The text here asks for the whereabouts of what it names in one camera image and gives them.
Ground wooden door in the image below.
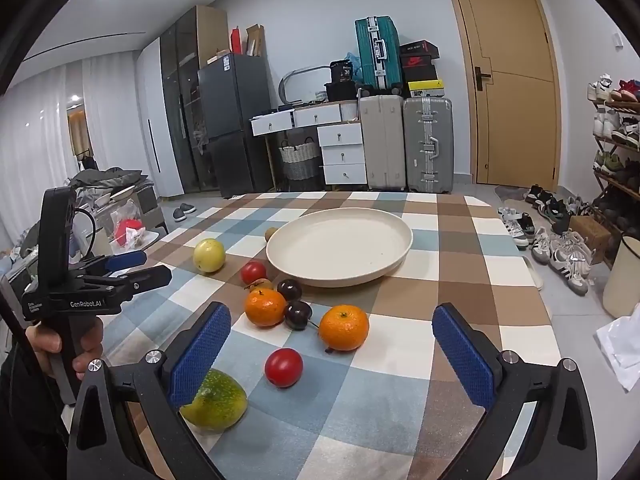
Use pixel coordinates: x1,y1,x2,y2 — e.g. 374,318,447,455
451,0,562,190

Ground grey slippers pair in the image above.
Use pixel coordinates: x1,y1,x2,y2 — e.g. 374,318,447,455
172,203,196,223

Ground dark cherry with stem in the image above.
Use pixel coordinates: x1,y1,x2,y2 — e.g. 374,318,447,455
284,300,318,330

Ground orange tangerine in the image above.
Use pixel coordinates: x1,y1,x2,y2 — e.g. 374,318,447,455
244,288,288,328
318,304,370,352

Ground yellow round fruit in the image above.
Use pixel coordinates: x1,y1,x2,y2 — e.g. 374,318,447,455
193,238,226,274

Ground brown cardboard box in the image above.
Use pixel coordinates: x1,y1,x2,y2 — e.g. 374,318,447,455
570,216,612,263

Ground black refrigerator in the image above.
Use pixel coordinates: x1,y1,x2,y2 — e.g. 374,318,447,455
198,53,272,198

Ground green yellow passion fruit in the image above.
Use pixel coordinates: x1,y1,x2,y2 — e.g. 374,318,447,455
180,368,248,432

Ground beige suitcase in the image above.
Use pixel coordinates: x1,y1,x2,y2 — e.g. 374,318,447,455
359,96,407,191

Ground yellow box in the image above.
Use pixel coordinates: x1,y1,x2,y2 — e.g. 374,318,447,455
408,79,445,98

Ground white drawer desk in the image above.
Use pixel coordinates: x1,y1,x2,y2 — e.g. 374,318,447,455
250,100,368,185

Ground cream round plate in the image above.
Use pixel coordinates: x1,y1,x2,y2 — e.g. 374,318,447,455
266,207,413,288

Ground white black sneaker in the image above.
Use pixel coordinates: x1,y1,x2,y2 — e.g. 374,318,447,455
530,226,590,297

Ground silver suitcase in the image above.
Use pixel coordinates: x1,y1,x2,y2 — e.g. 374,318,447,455
404,96,454,194

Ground person's left hand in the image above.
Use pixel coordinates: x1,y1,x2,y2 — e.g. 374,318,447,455
25,314,106,382

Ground dark glass cabinet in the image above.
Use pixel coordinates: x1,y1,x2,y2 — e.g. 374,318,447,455
160,6,229,193

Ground white plastic bag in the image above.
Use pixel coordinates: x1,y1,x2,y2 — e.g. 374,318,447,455
596,306,640,392

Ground cream bucket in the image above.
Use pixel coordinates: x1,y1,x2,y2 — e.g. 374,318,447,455
603,235,640,318

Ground black red shoe boxes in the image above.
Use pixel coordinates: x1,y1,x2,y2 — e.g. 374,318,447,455
400,40,439,82

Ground small brown longan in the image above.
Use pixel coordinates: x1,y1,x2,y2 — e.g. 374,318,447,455
245,278,273,292

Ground brown longan behind plate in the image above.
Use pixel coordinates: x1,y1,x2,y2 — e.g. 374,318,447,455
264,228,278,242

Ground teal suitcase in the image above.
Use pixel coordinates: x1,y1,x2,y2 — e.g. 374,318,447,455
355,16,404,98

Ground woven laundry basket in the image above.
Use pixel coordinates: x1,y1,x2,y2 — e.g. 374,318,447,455
279,138,321,181

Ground shoe rack with shoes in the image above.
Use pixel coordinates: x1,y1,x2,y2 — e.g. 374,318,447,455
587,74,639,238

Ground red tomato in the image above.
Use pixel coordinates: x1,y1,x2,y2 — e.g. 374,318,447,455
264,348,304,389
240,260,267,285

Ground checkered tablecloth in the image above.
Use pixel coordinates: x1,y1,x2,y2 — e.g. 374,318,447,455
103,192,560,479

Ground dark cherry without stem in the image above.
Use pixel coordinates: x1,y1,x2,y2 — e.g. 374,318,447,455
277,278,303,302

